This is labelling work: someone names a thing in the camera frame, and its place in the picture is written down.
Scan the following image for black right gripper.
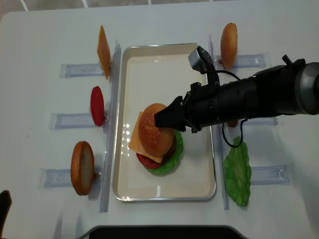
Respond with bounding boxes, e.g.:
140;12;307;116
154;82;221;133

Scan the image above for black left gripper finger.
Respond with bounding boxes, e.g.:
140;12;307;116
0;190;12;233

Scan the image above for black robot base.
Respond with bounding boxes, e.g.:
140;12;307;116
89;226;243;239

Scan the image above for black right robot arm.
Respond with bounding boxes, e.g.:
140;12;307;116
155;56;319;132

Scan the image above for meat patty on burger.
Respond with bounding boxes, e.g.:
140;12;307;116
162;138;176;162

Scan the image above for cheese slice on burger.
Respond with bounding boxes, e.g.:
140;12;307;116
129;112;162;163

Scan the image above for lettuce leaf on burger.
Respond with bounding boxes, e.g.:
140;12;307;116
145;130;183;176

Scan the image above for tomato slice on burger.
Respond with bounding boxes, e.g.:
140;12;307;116
136;153;161;169

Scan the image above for spare brown meat patty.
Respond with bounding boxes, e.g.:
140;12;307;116
227;119;238;128

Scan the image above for spare red tomato slice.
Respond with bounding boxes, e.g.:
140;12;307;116
90;86;105;126

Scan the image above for spare green lettuce leaf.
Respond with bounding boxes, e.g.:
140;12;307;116
224;136;252;207

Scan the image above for spare orange cheese slice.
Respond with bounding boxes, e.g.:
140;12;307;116
97;25;111;79

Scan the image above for clear holder for tomato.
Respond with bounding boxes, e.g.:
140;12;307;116
48;113;97;129

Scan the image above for clear holder for cheese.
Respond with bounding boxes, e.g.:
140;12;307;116
59;63;104;78

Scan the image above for clear holder for lettuce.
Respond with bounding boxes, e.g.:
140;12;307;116
251;165;290;185

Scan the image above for white metal tray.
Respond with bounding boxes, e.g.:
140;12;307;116
112;43;216;201

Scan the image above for clear holder for bottom bun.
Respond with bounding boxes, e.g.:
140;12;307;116
39;168;103;189

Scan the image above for spare bottom bun slice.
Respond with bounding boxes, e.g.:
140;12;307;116
70;141;94;196

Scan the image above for spare top burger bun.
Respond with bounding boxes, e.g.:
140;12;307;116
220;23;238;69

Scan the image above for clear holder for patty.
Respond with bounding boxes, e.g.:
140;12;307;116
224;117;279;126

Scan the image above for clear holder for buns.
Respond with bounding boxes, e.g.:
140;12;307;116
213;52;271;70

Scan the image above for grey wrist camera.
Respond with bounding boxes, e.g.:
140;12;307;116
188;46;210;74

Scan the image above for left clear acrylic rail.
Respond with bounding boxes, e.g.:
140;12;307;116
100;40;122;213

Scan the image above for clear acrylic rail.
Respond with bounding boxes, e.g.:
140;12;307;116
100;40;122;213
208;34;230;210

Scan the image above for right clear acrylic rail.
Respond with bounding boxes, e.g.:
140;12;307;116
208;34;230;210

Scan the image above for black camera cable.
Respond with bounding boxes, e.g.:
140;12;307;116
201;69;249;148

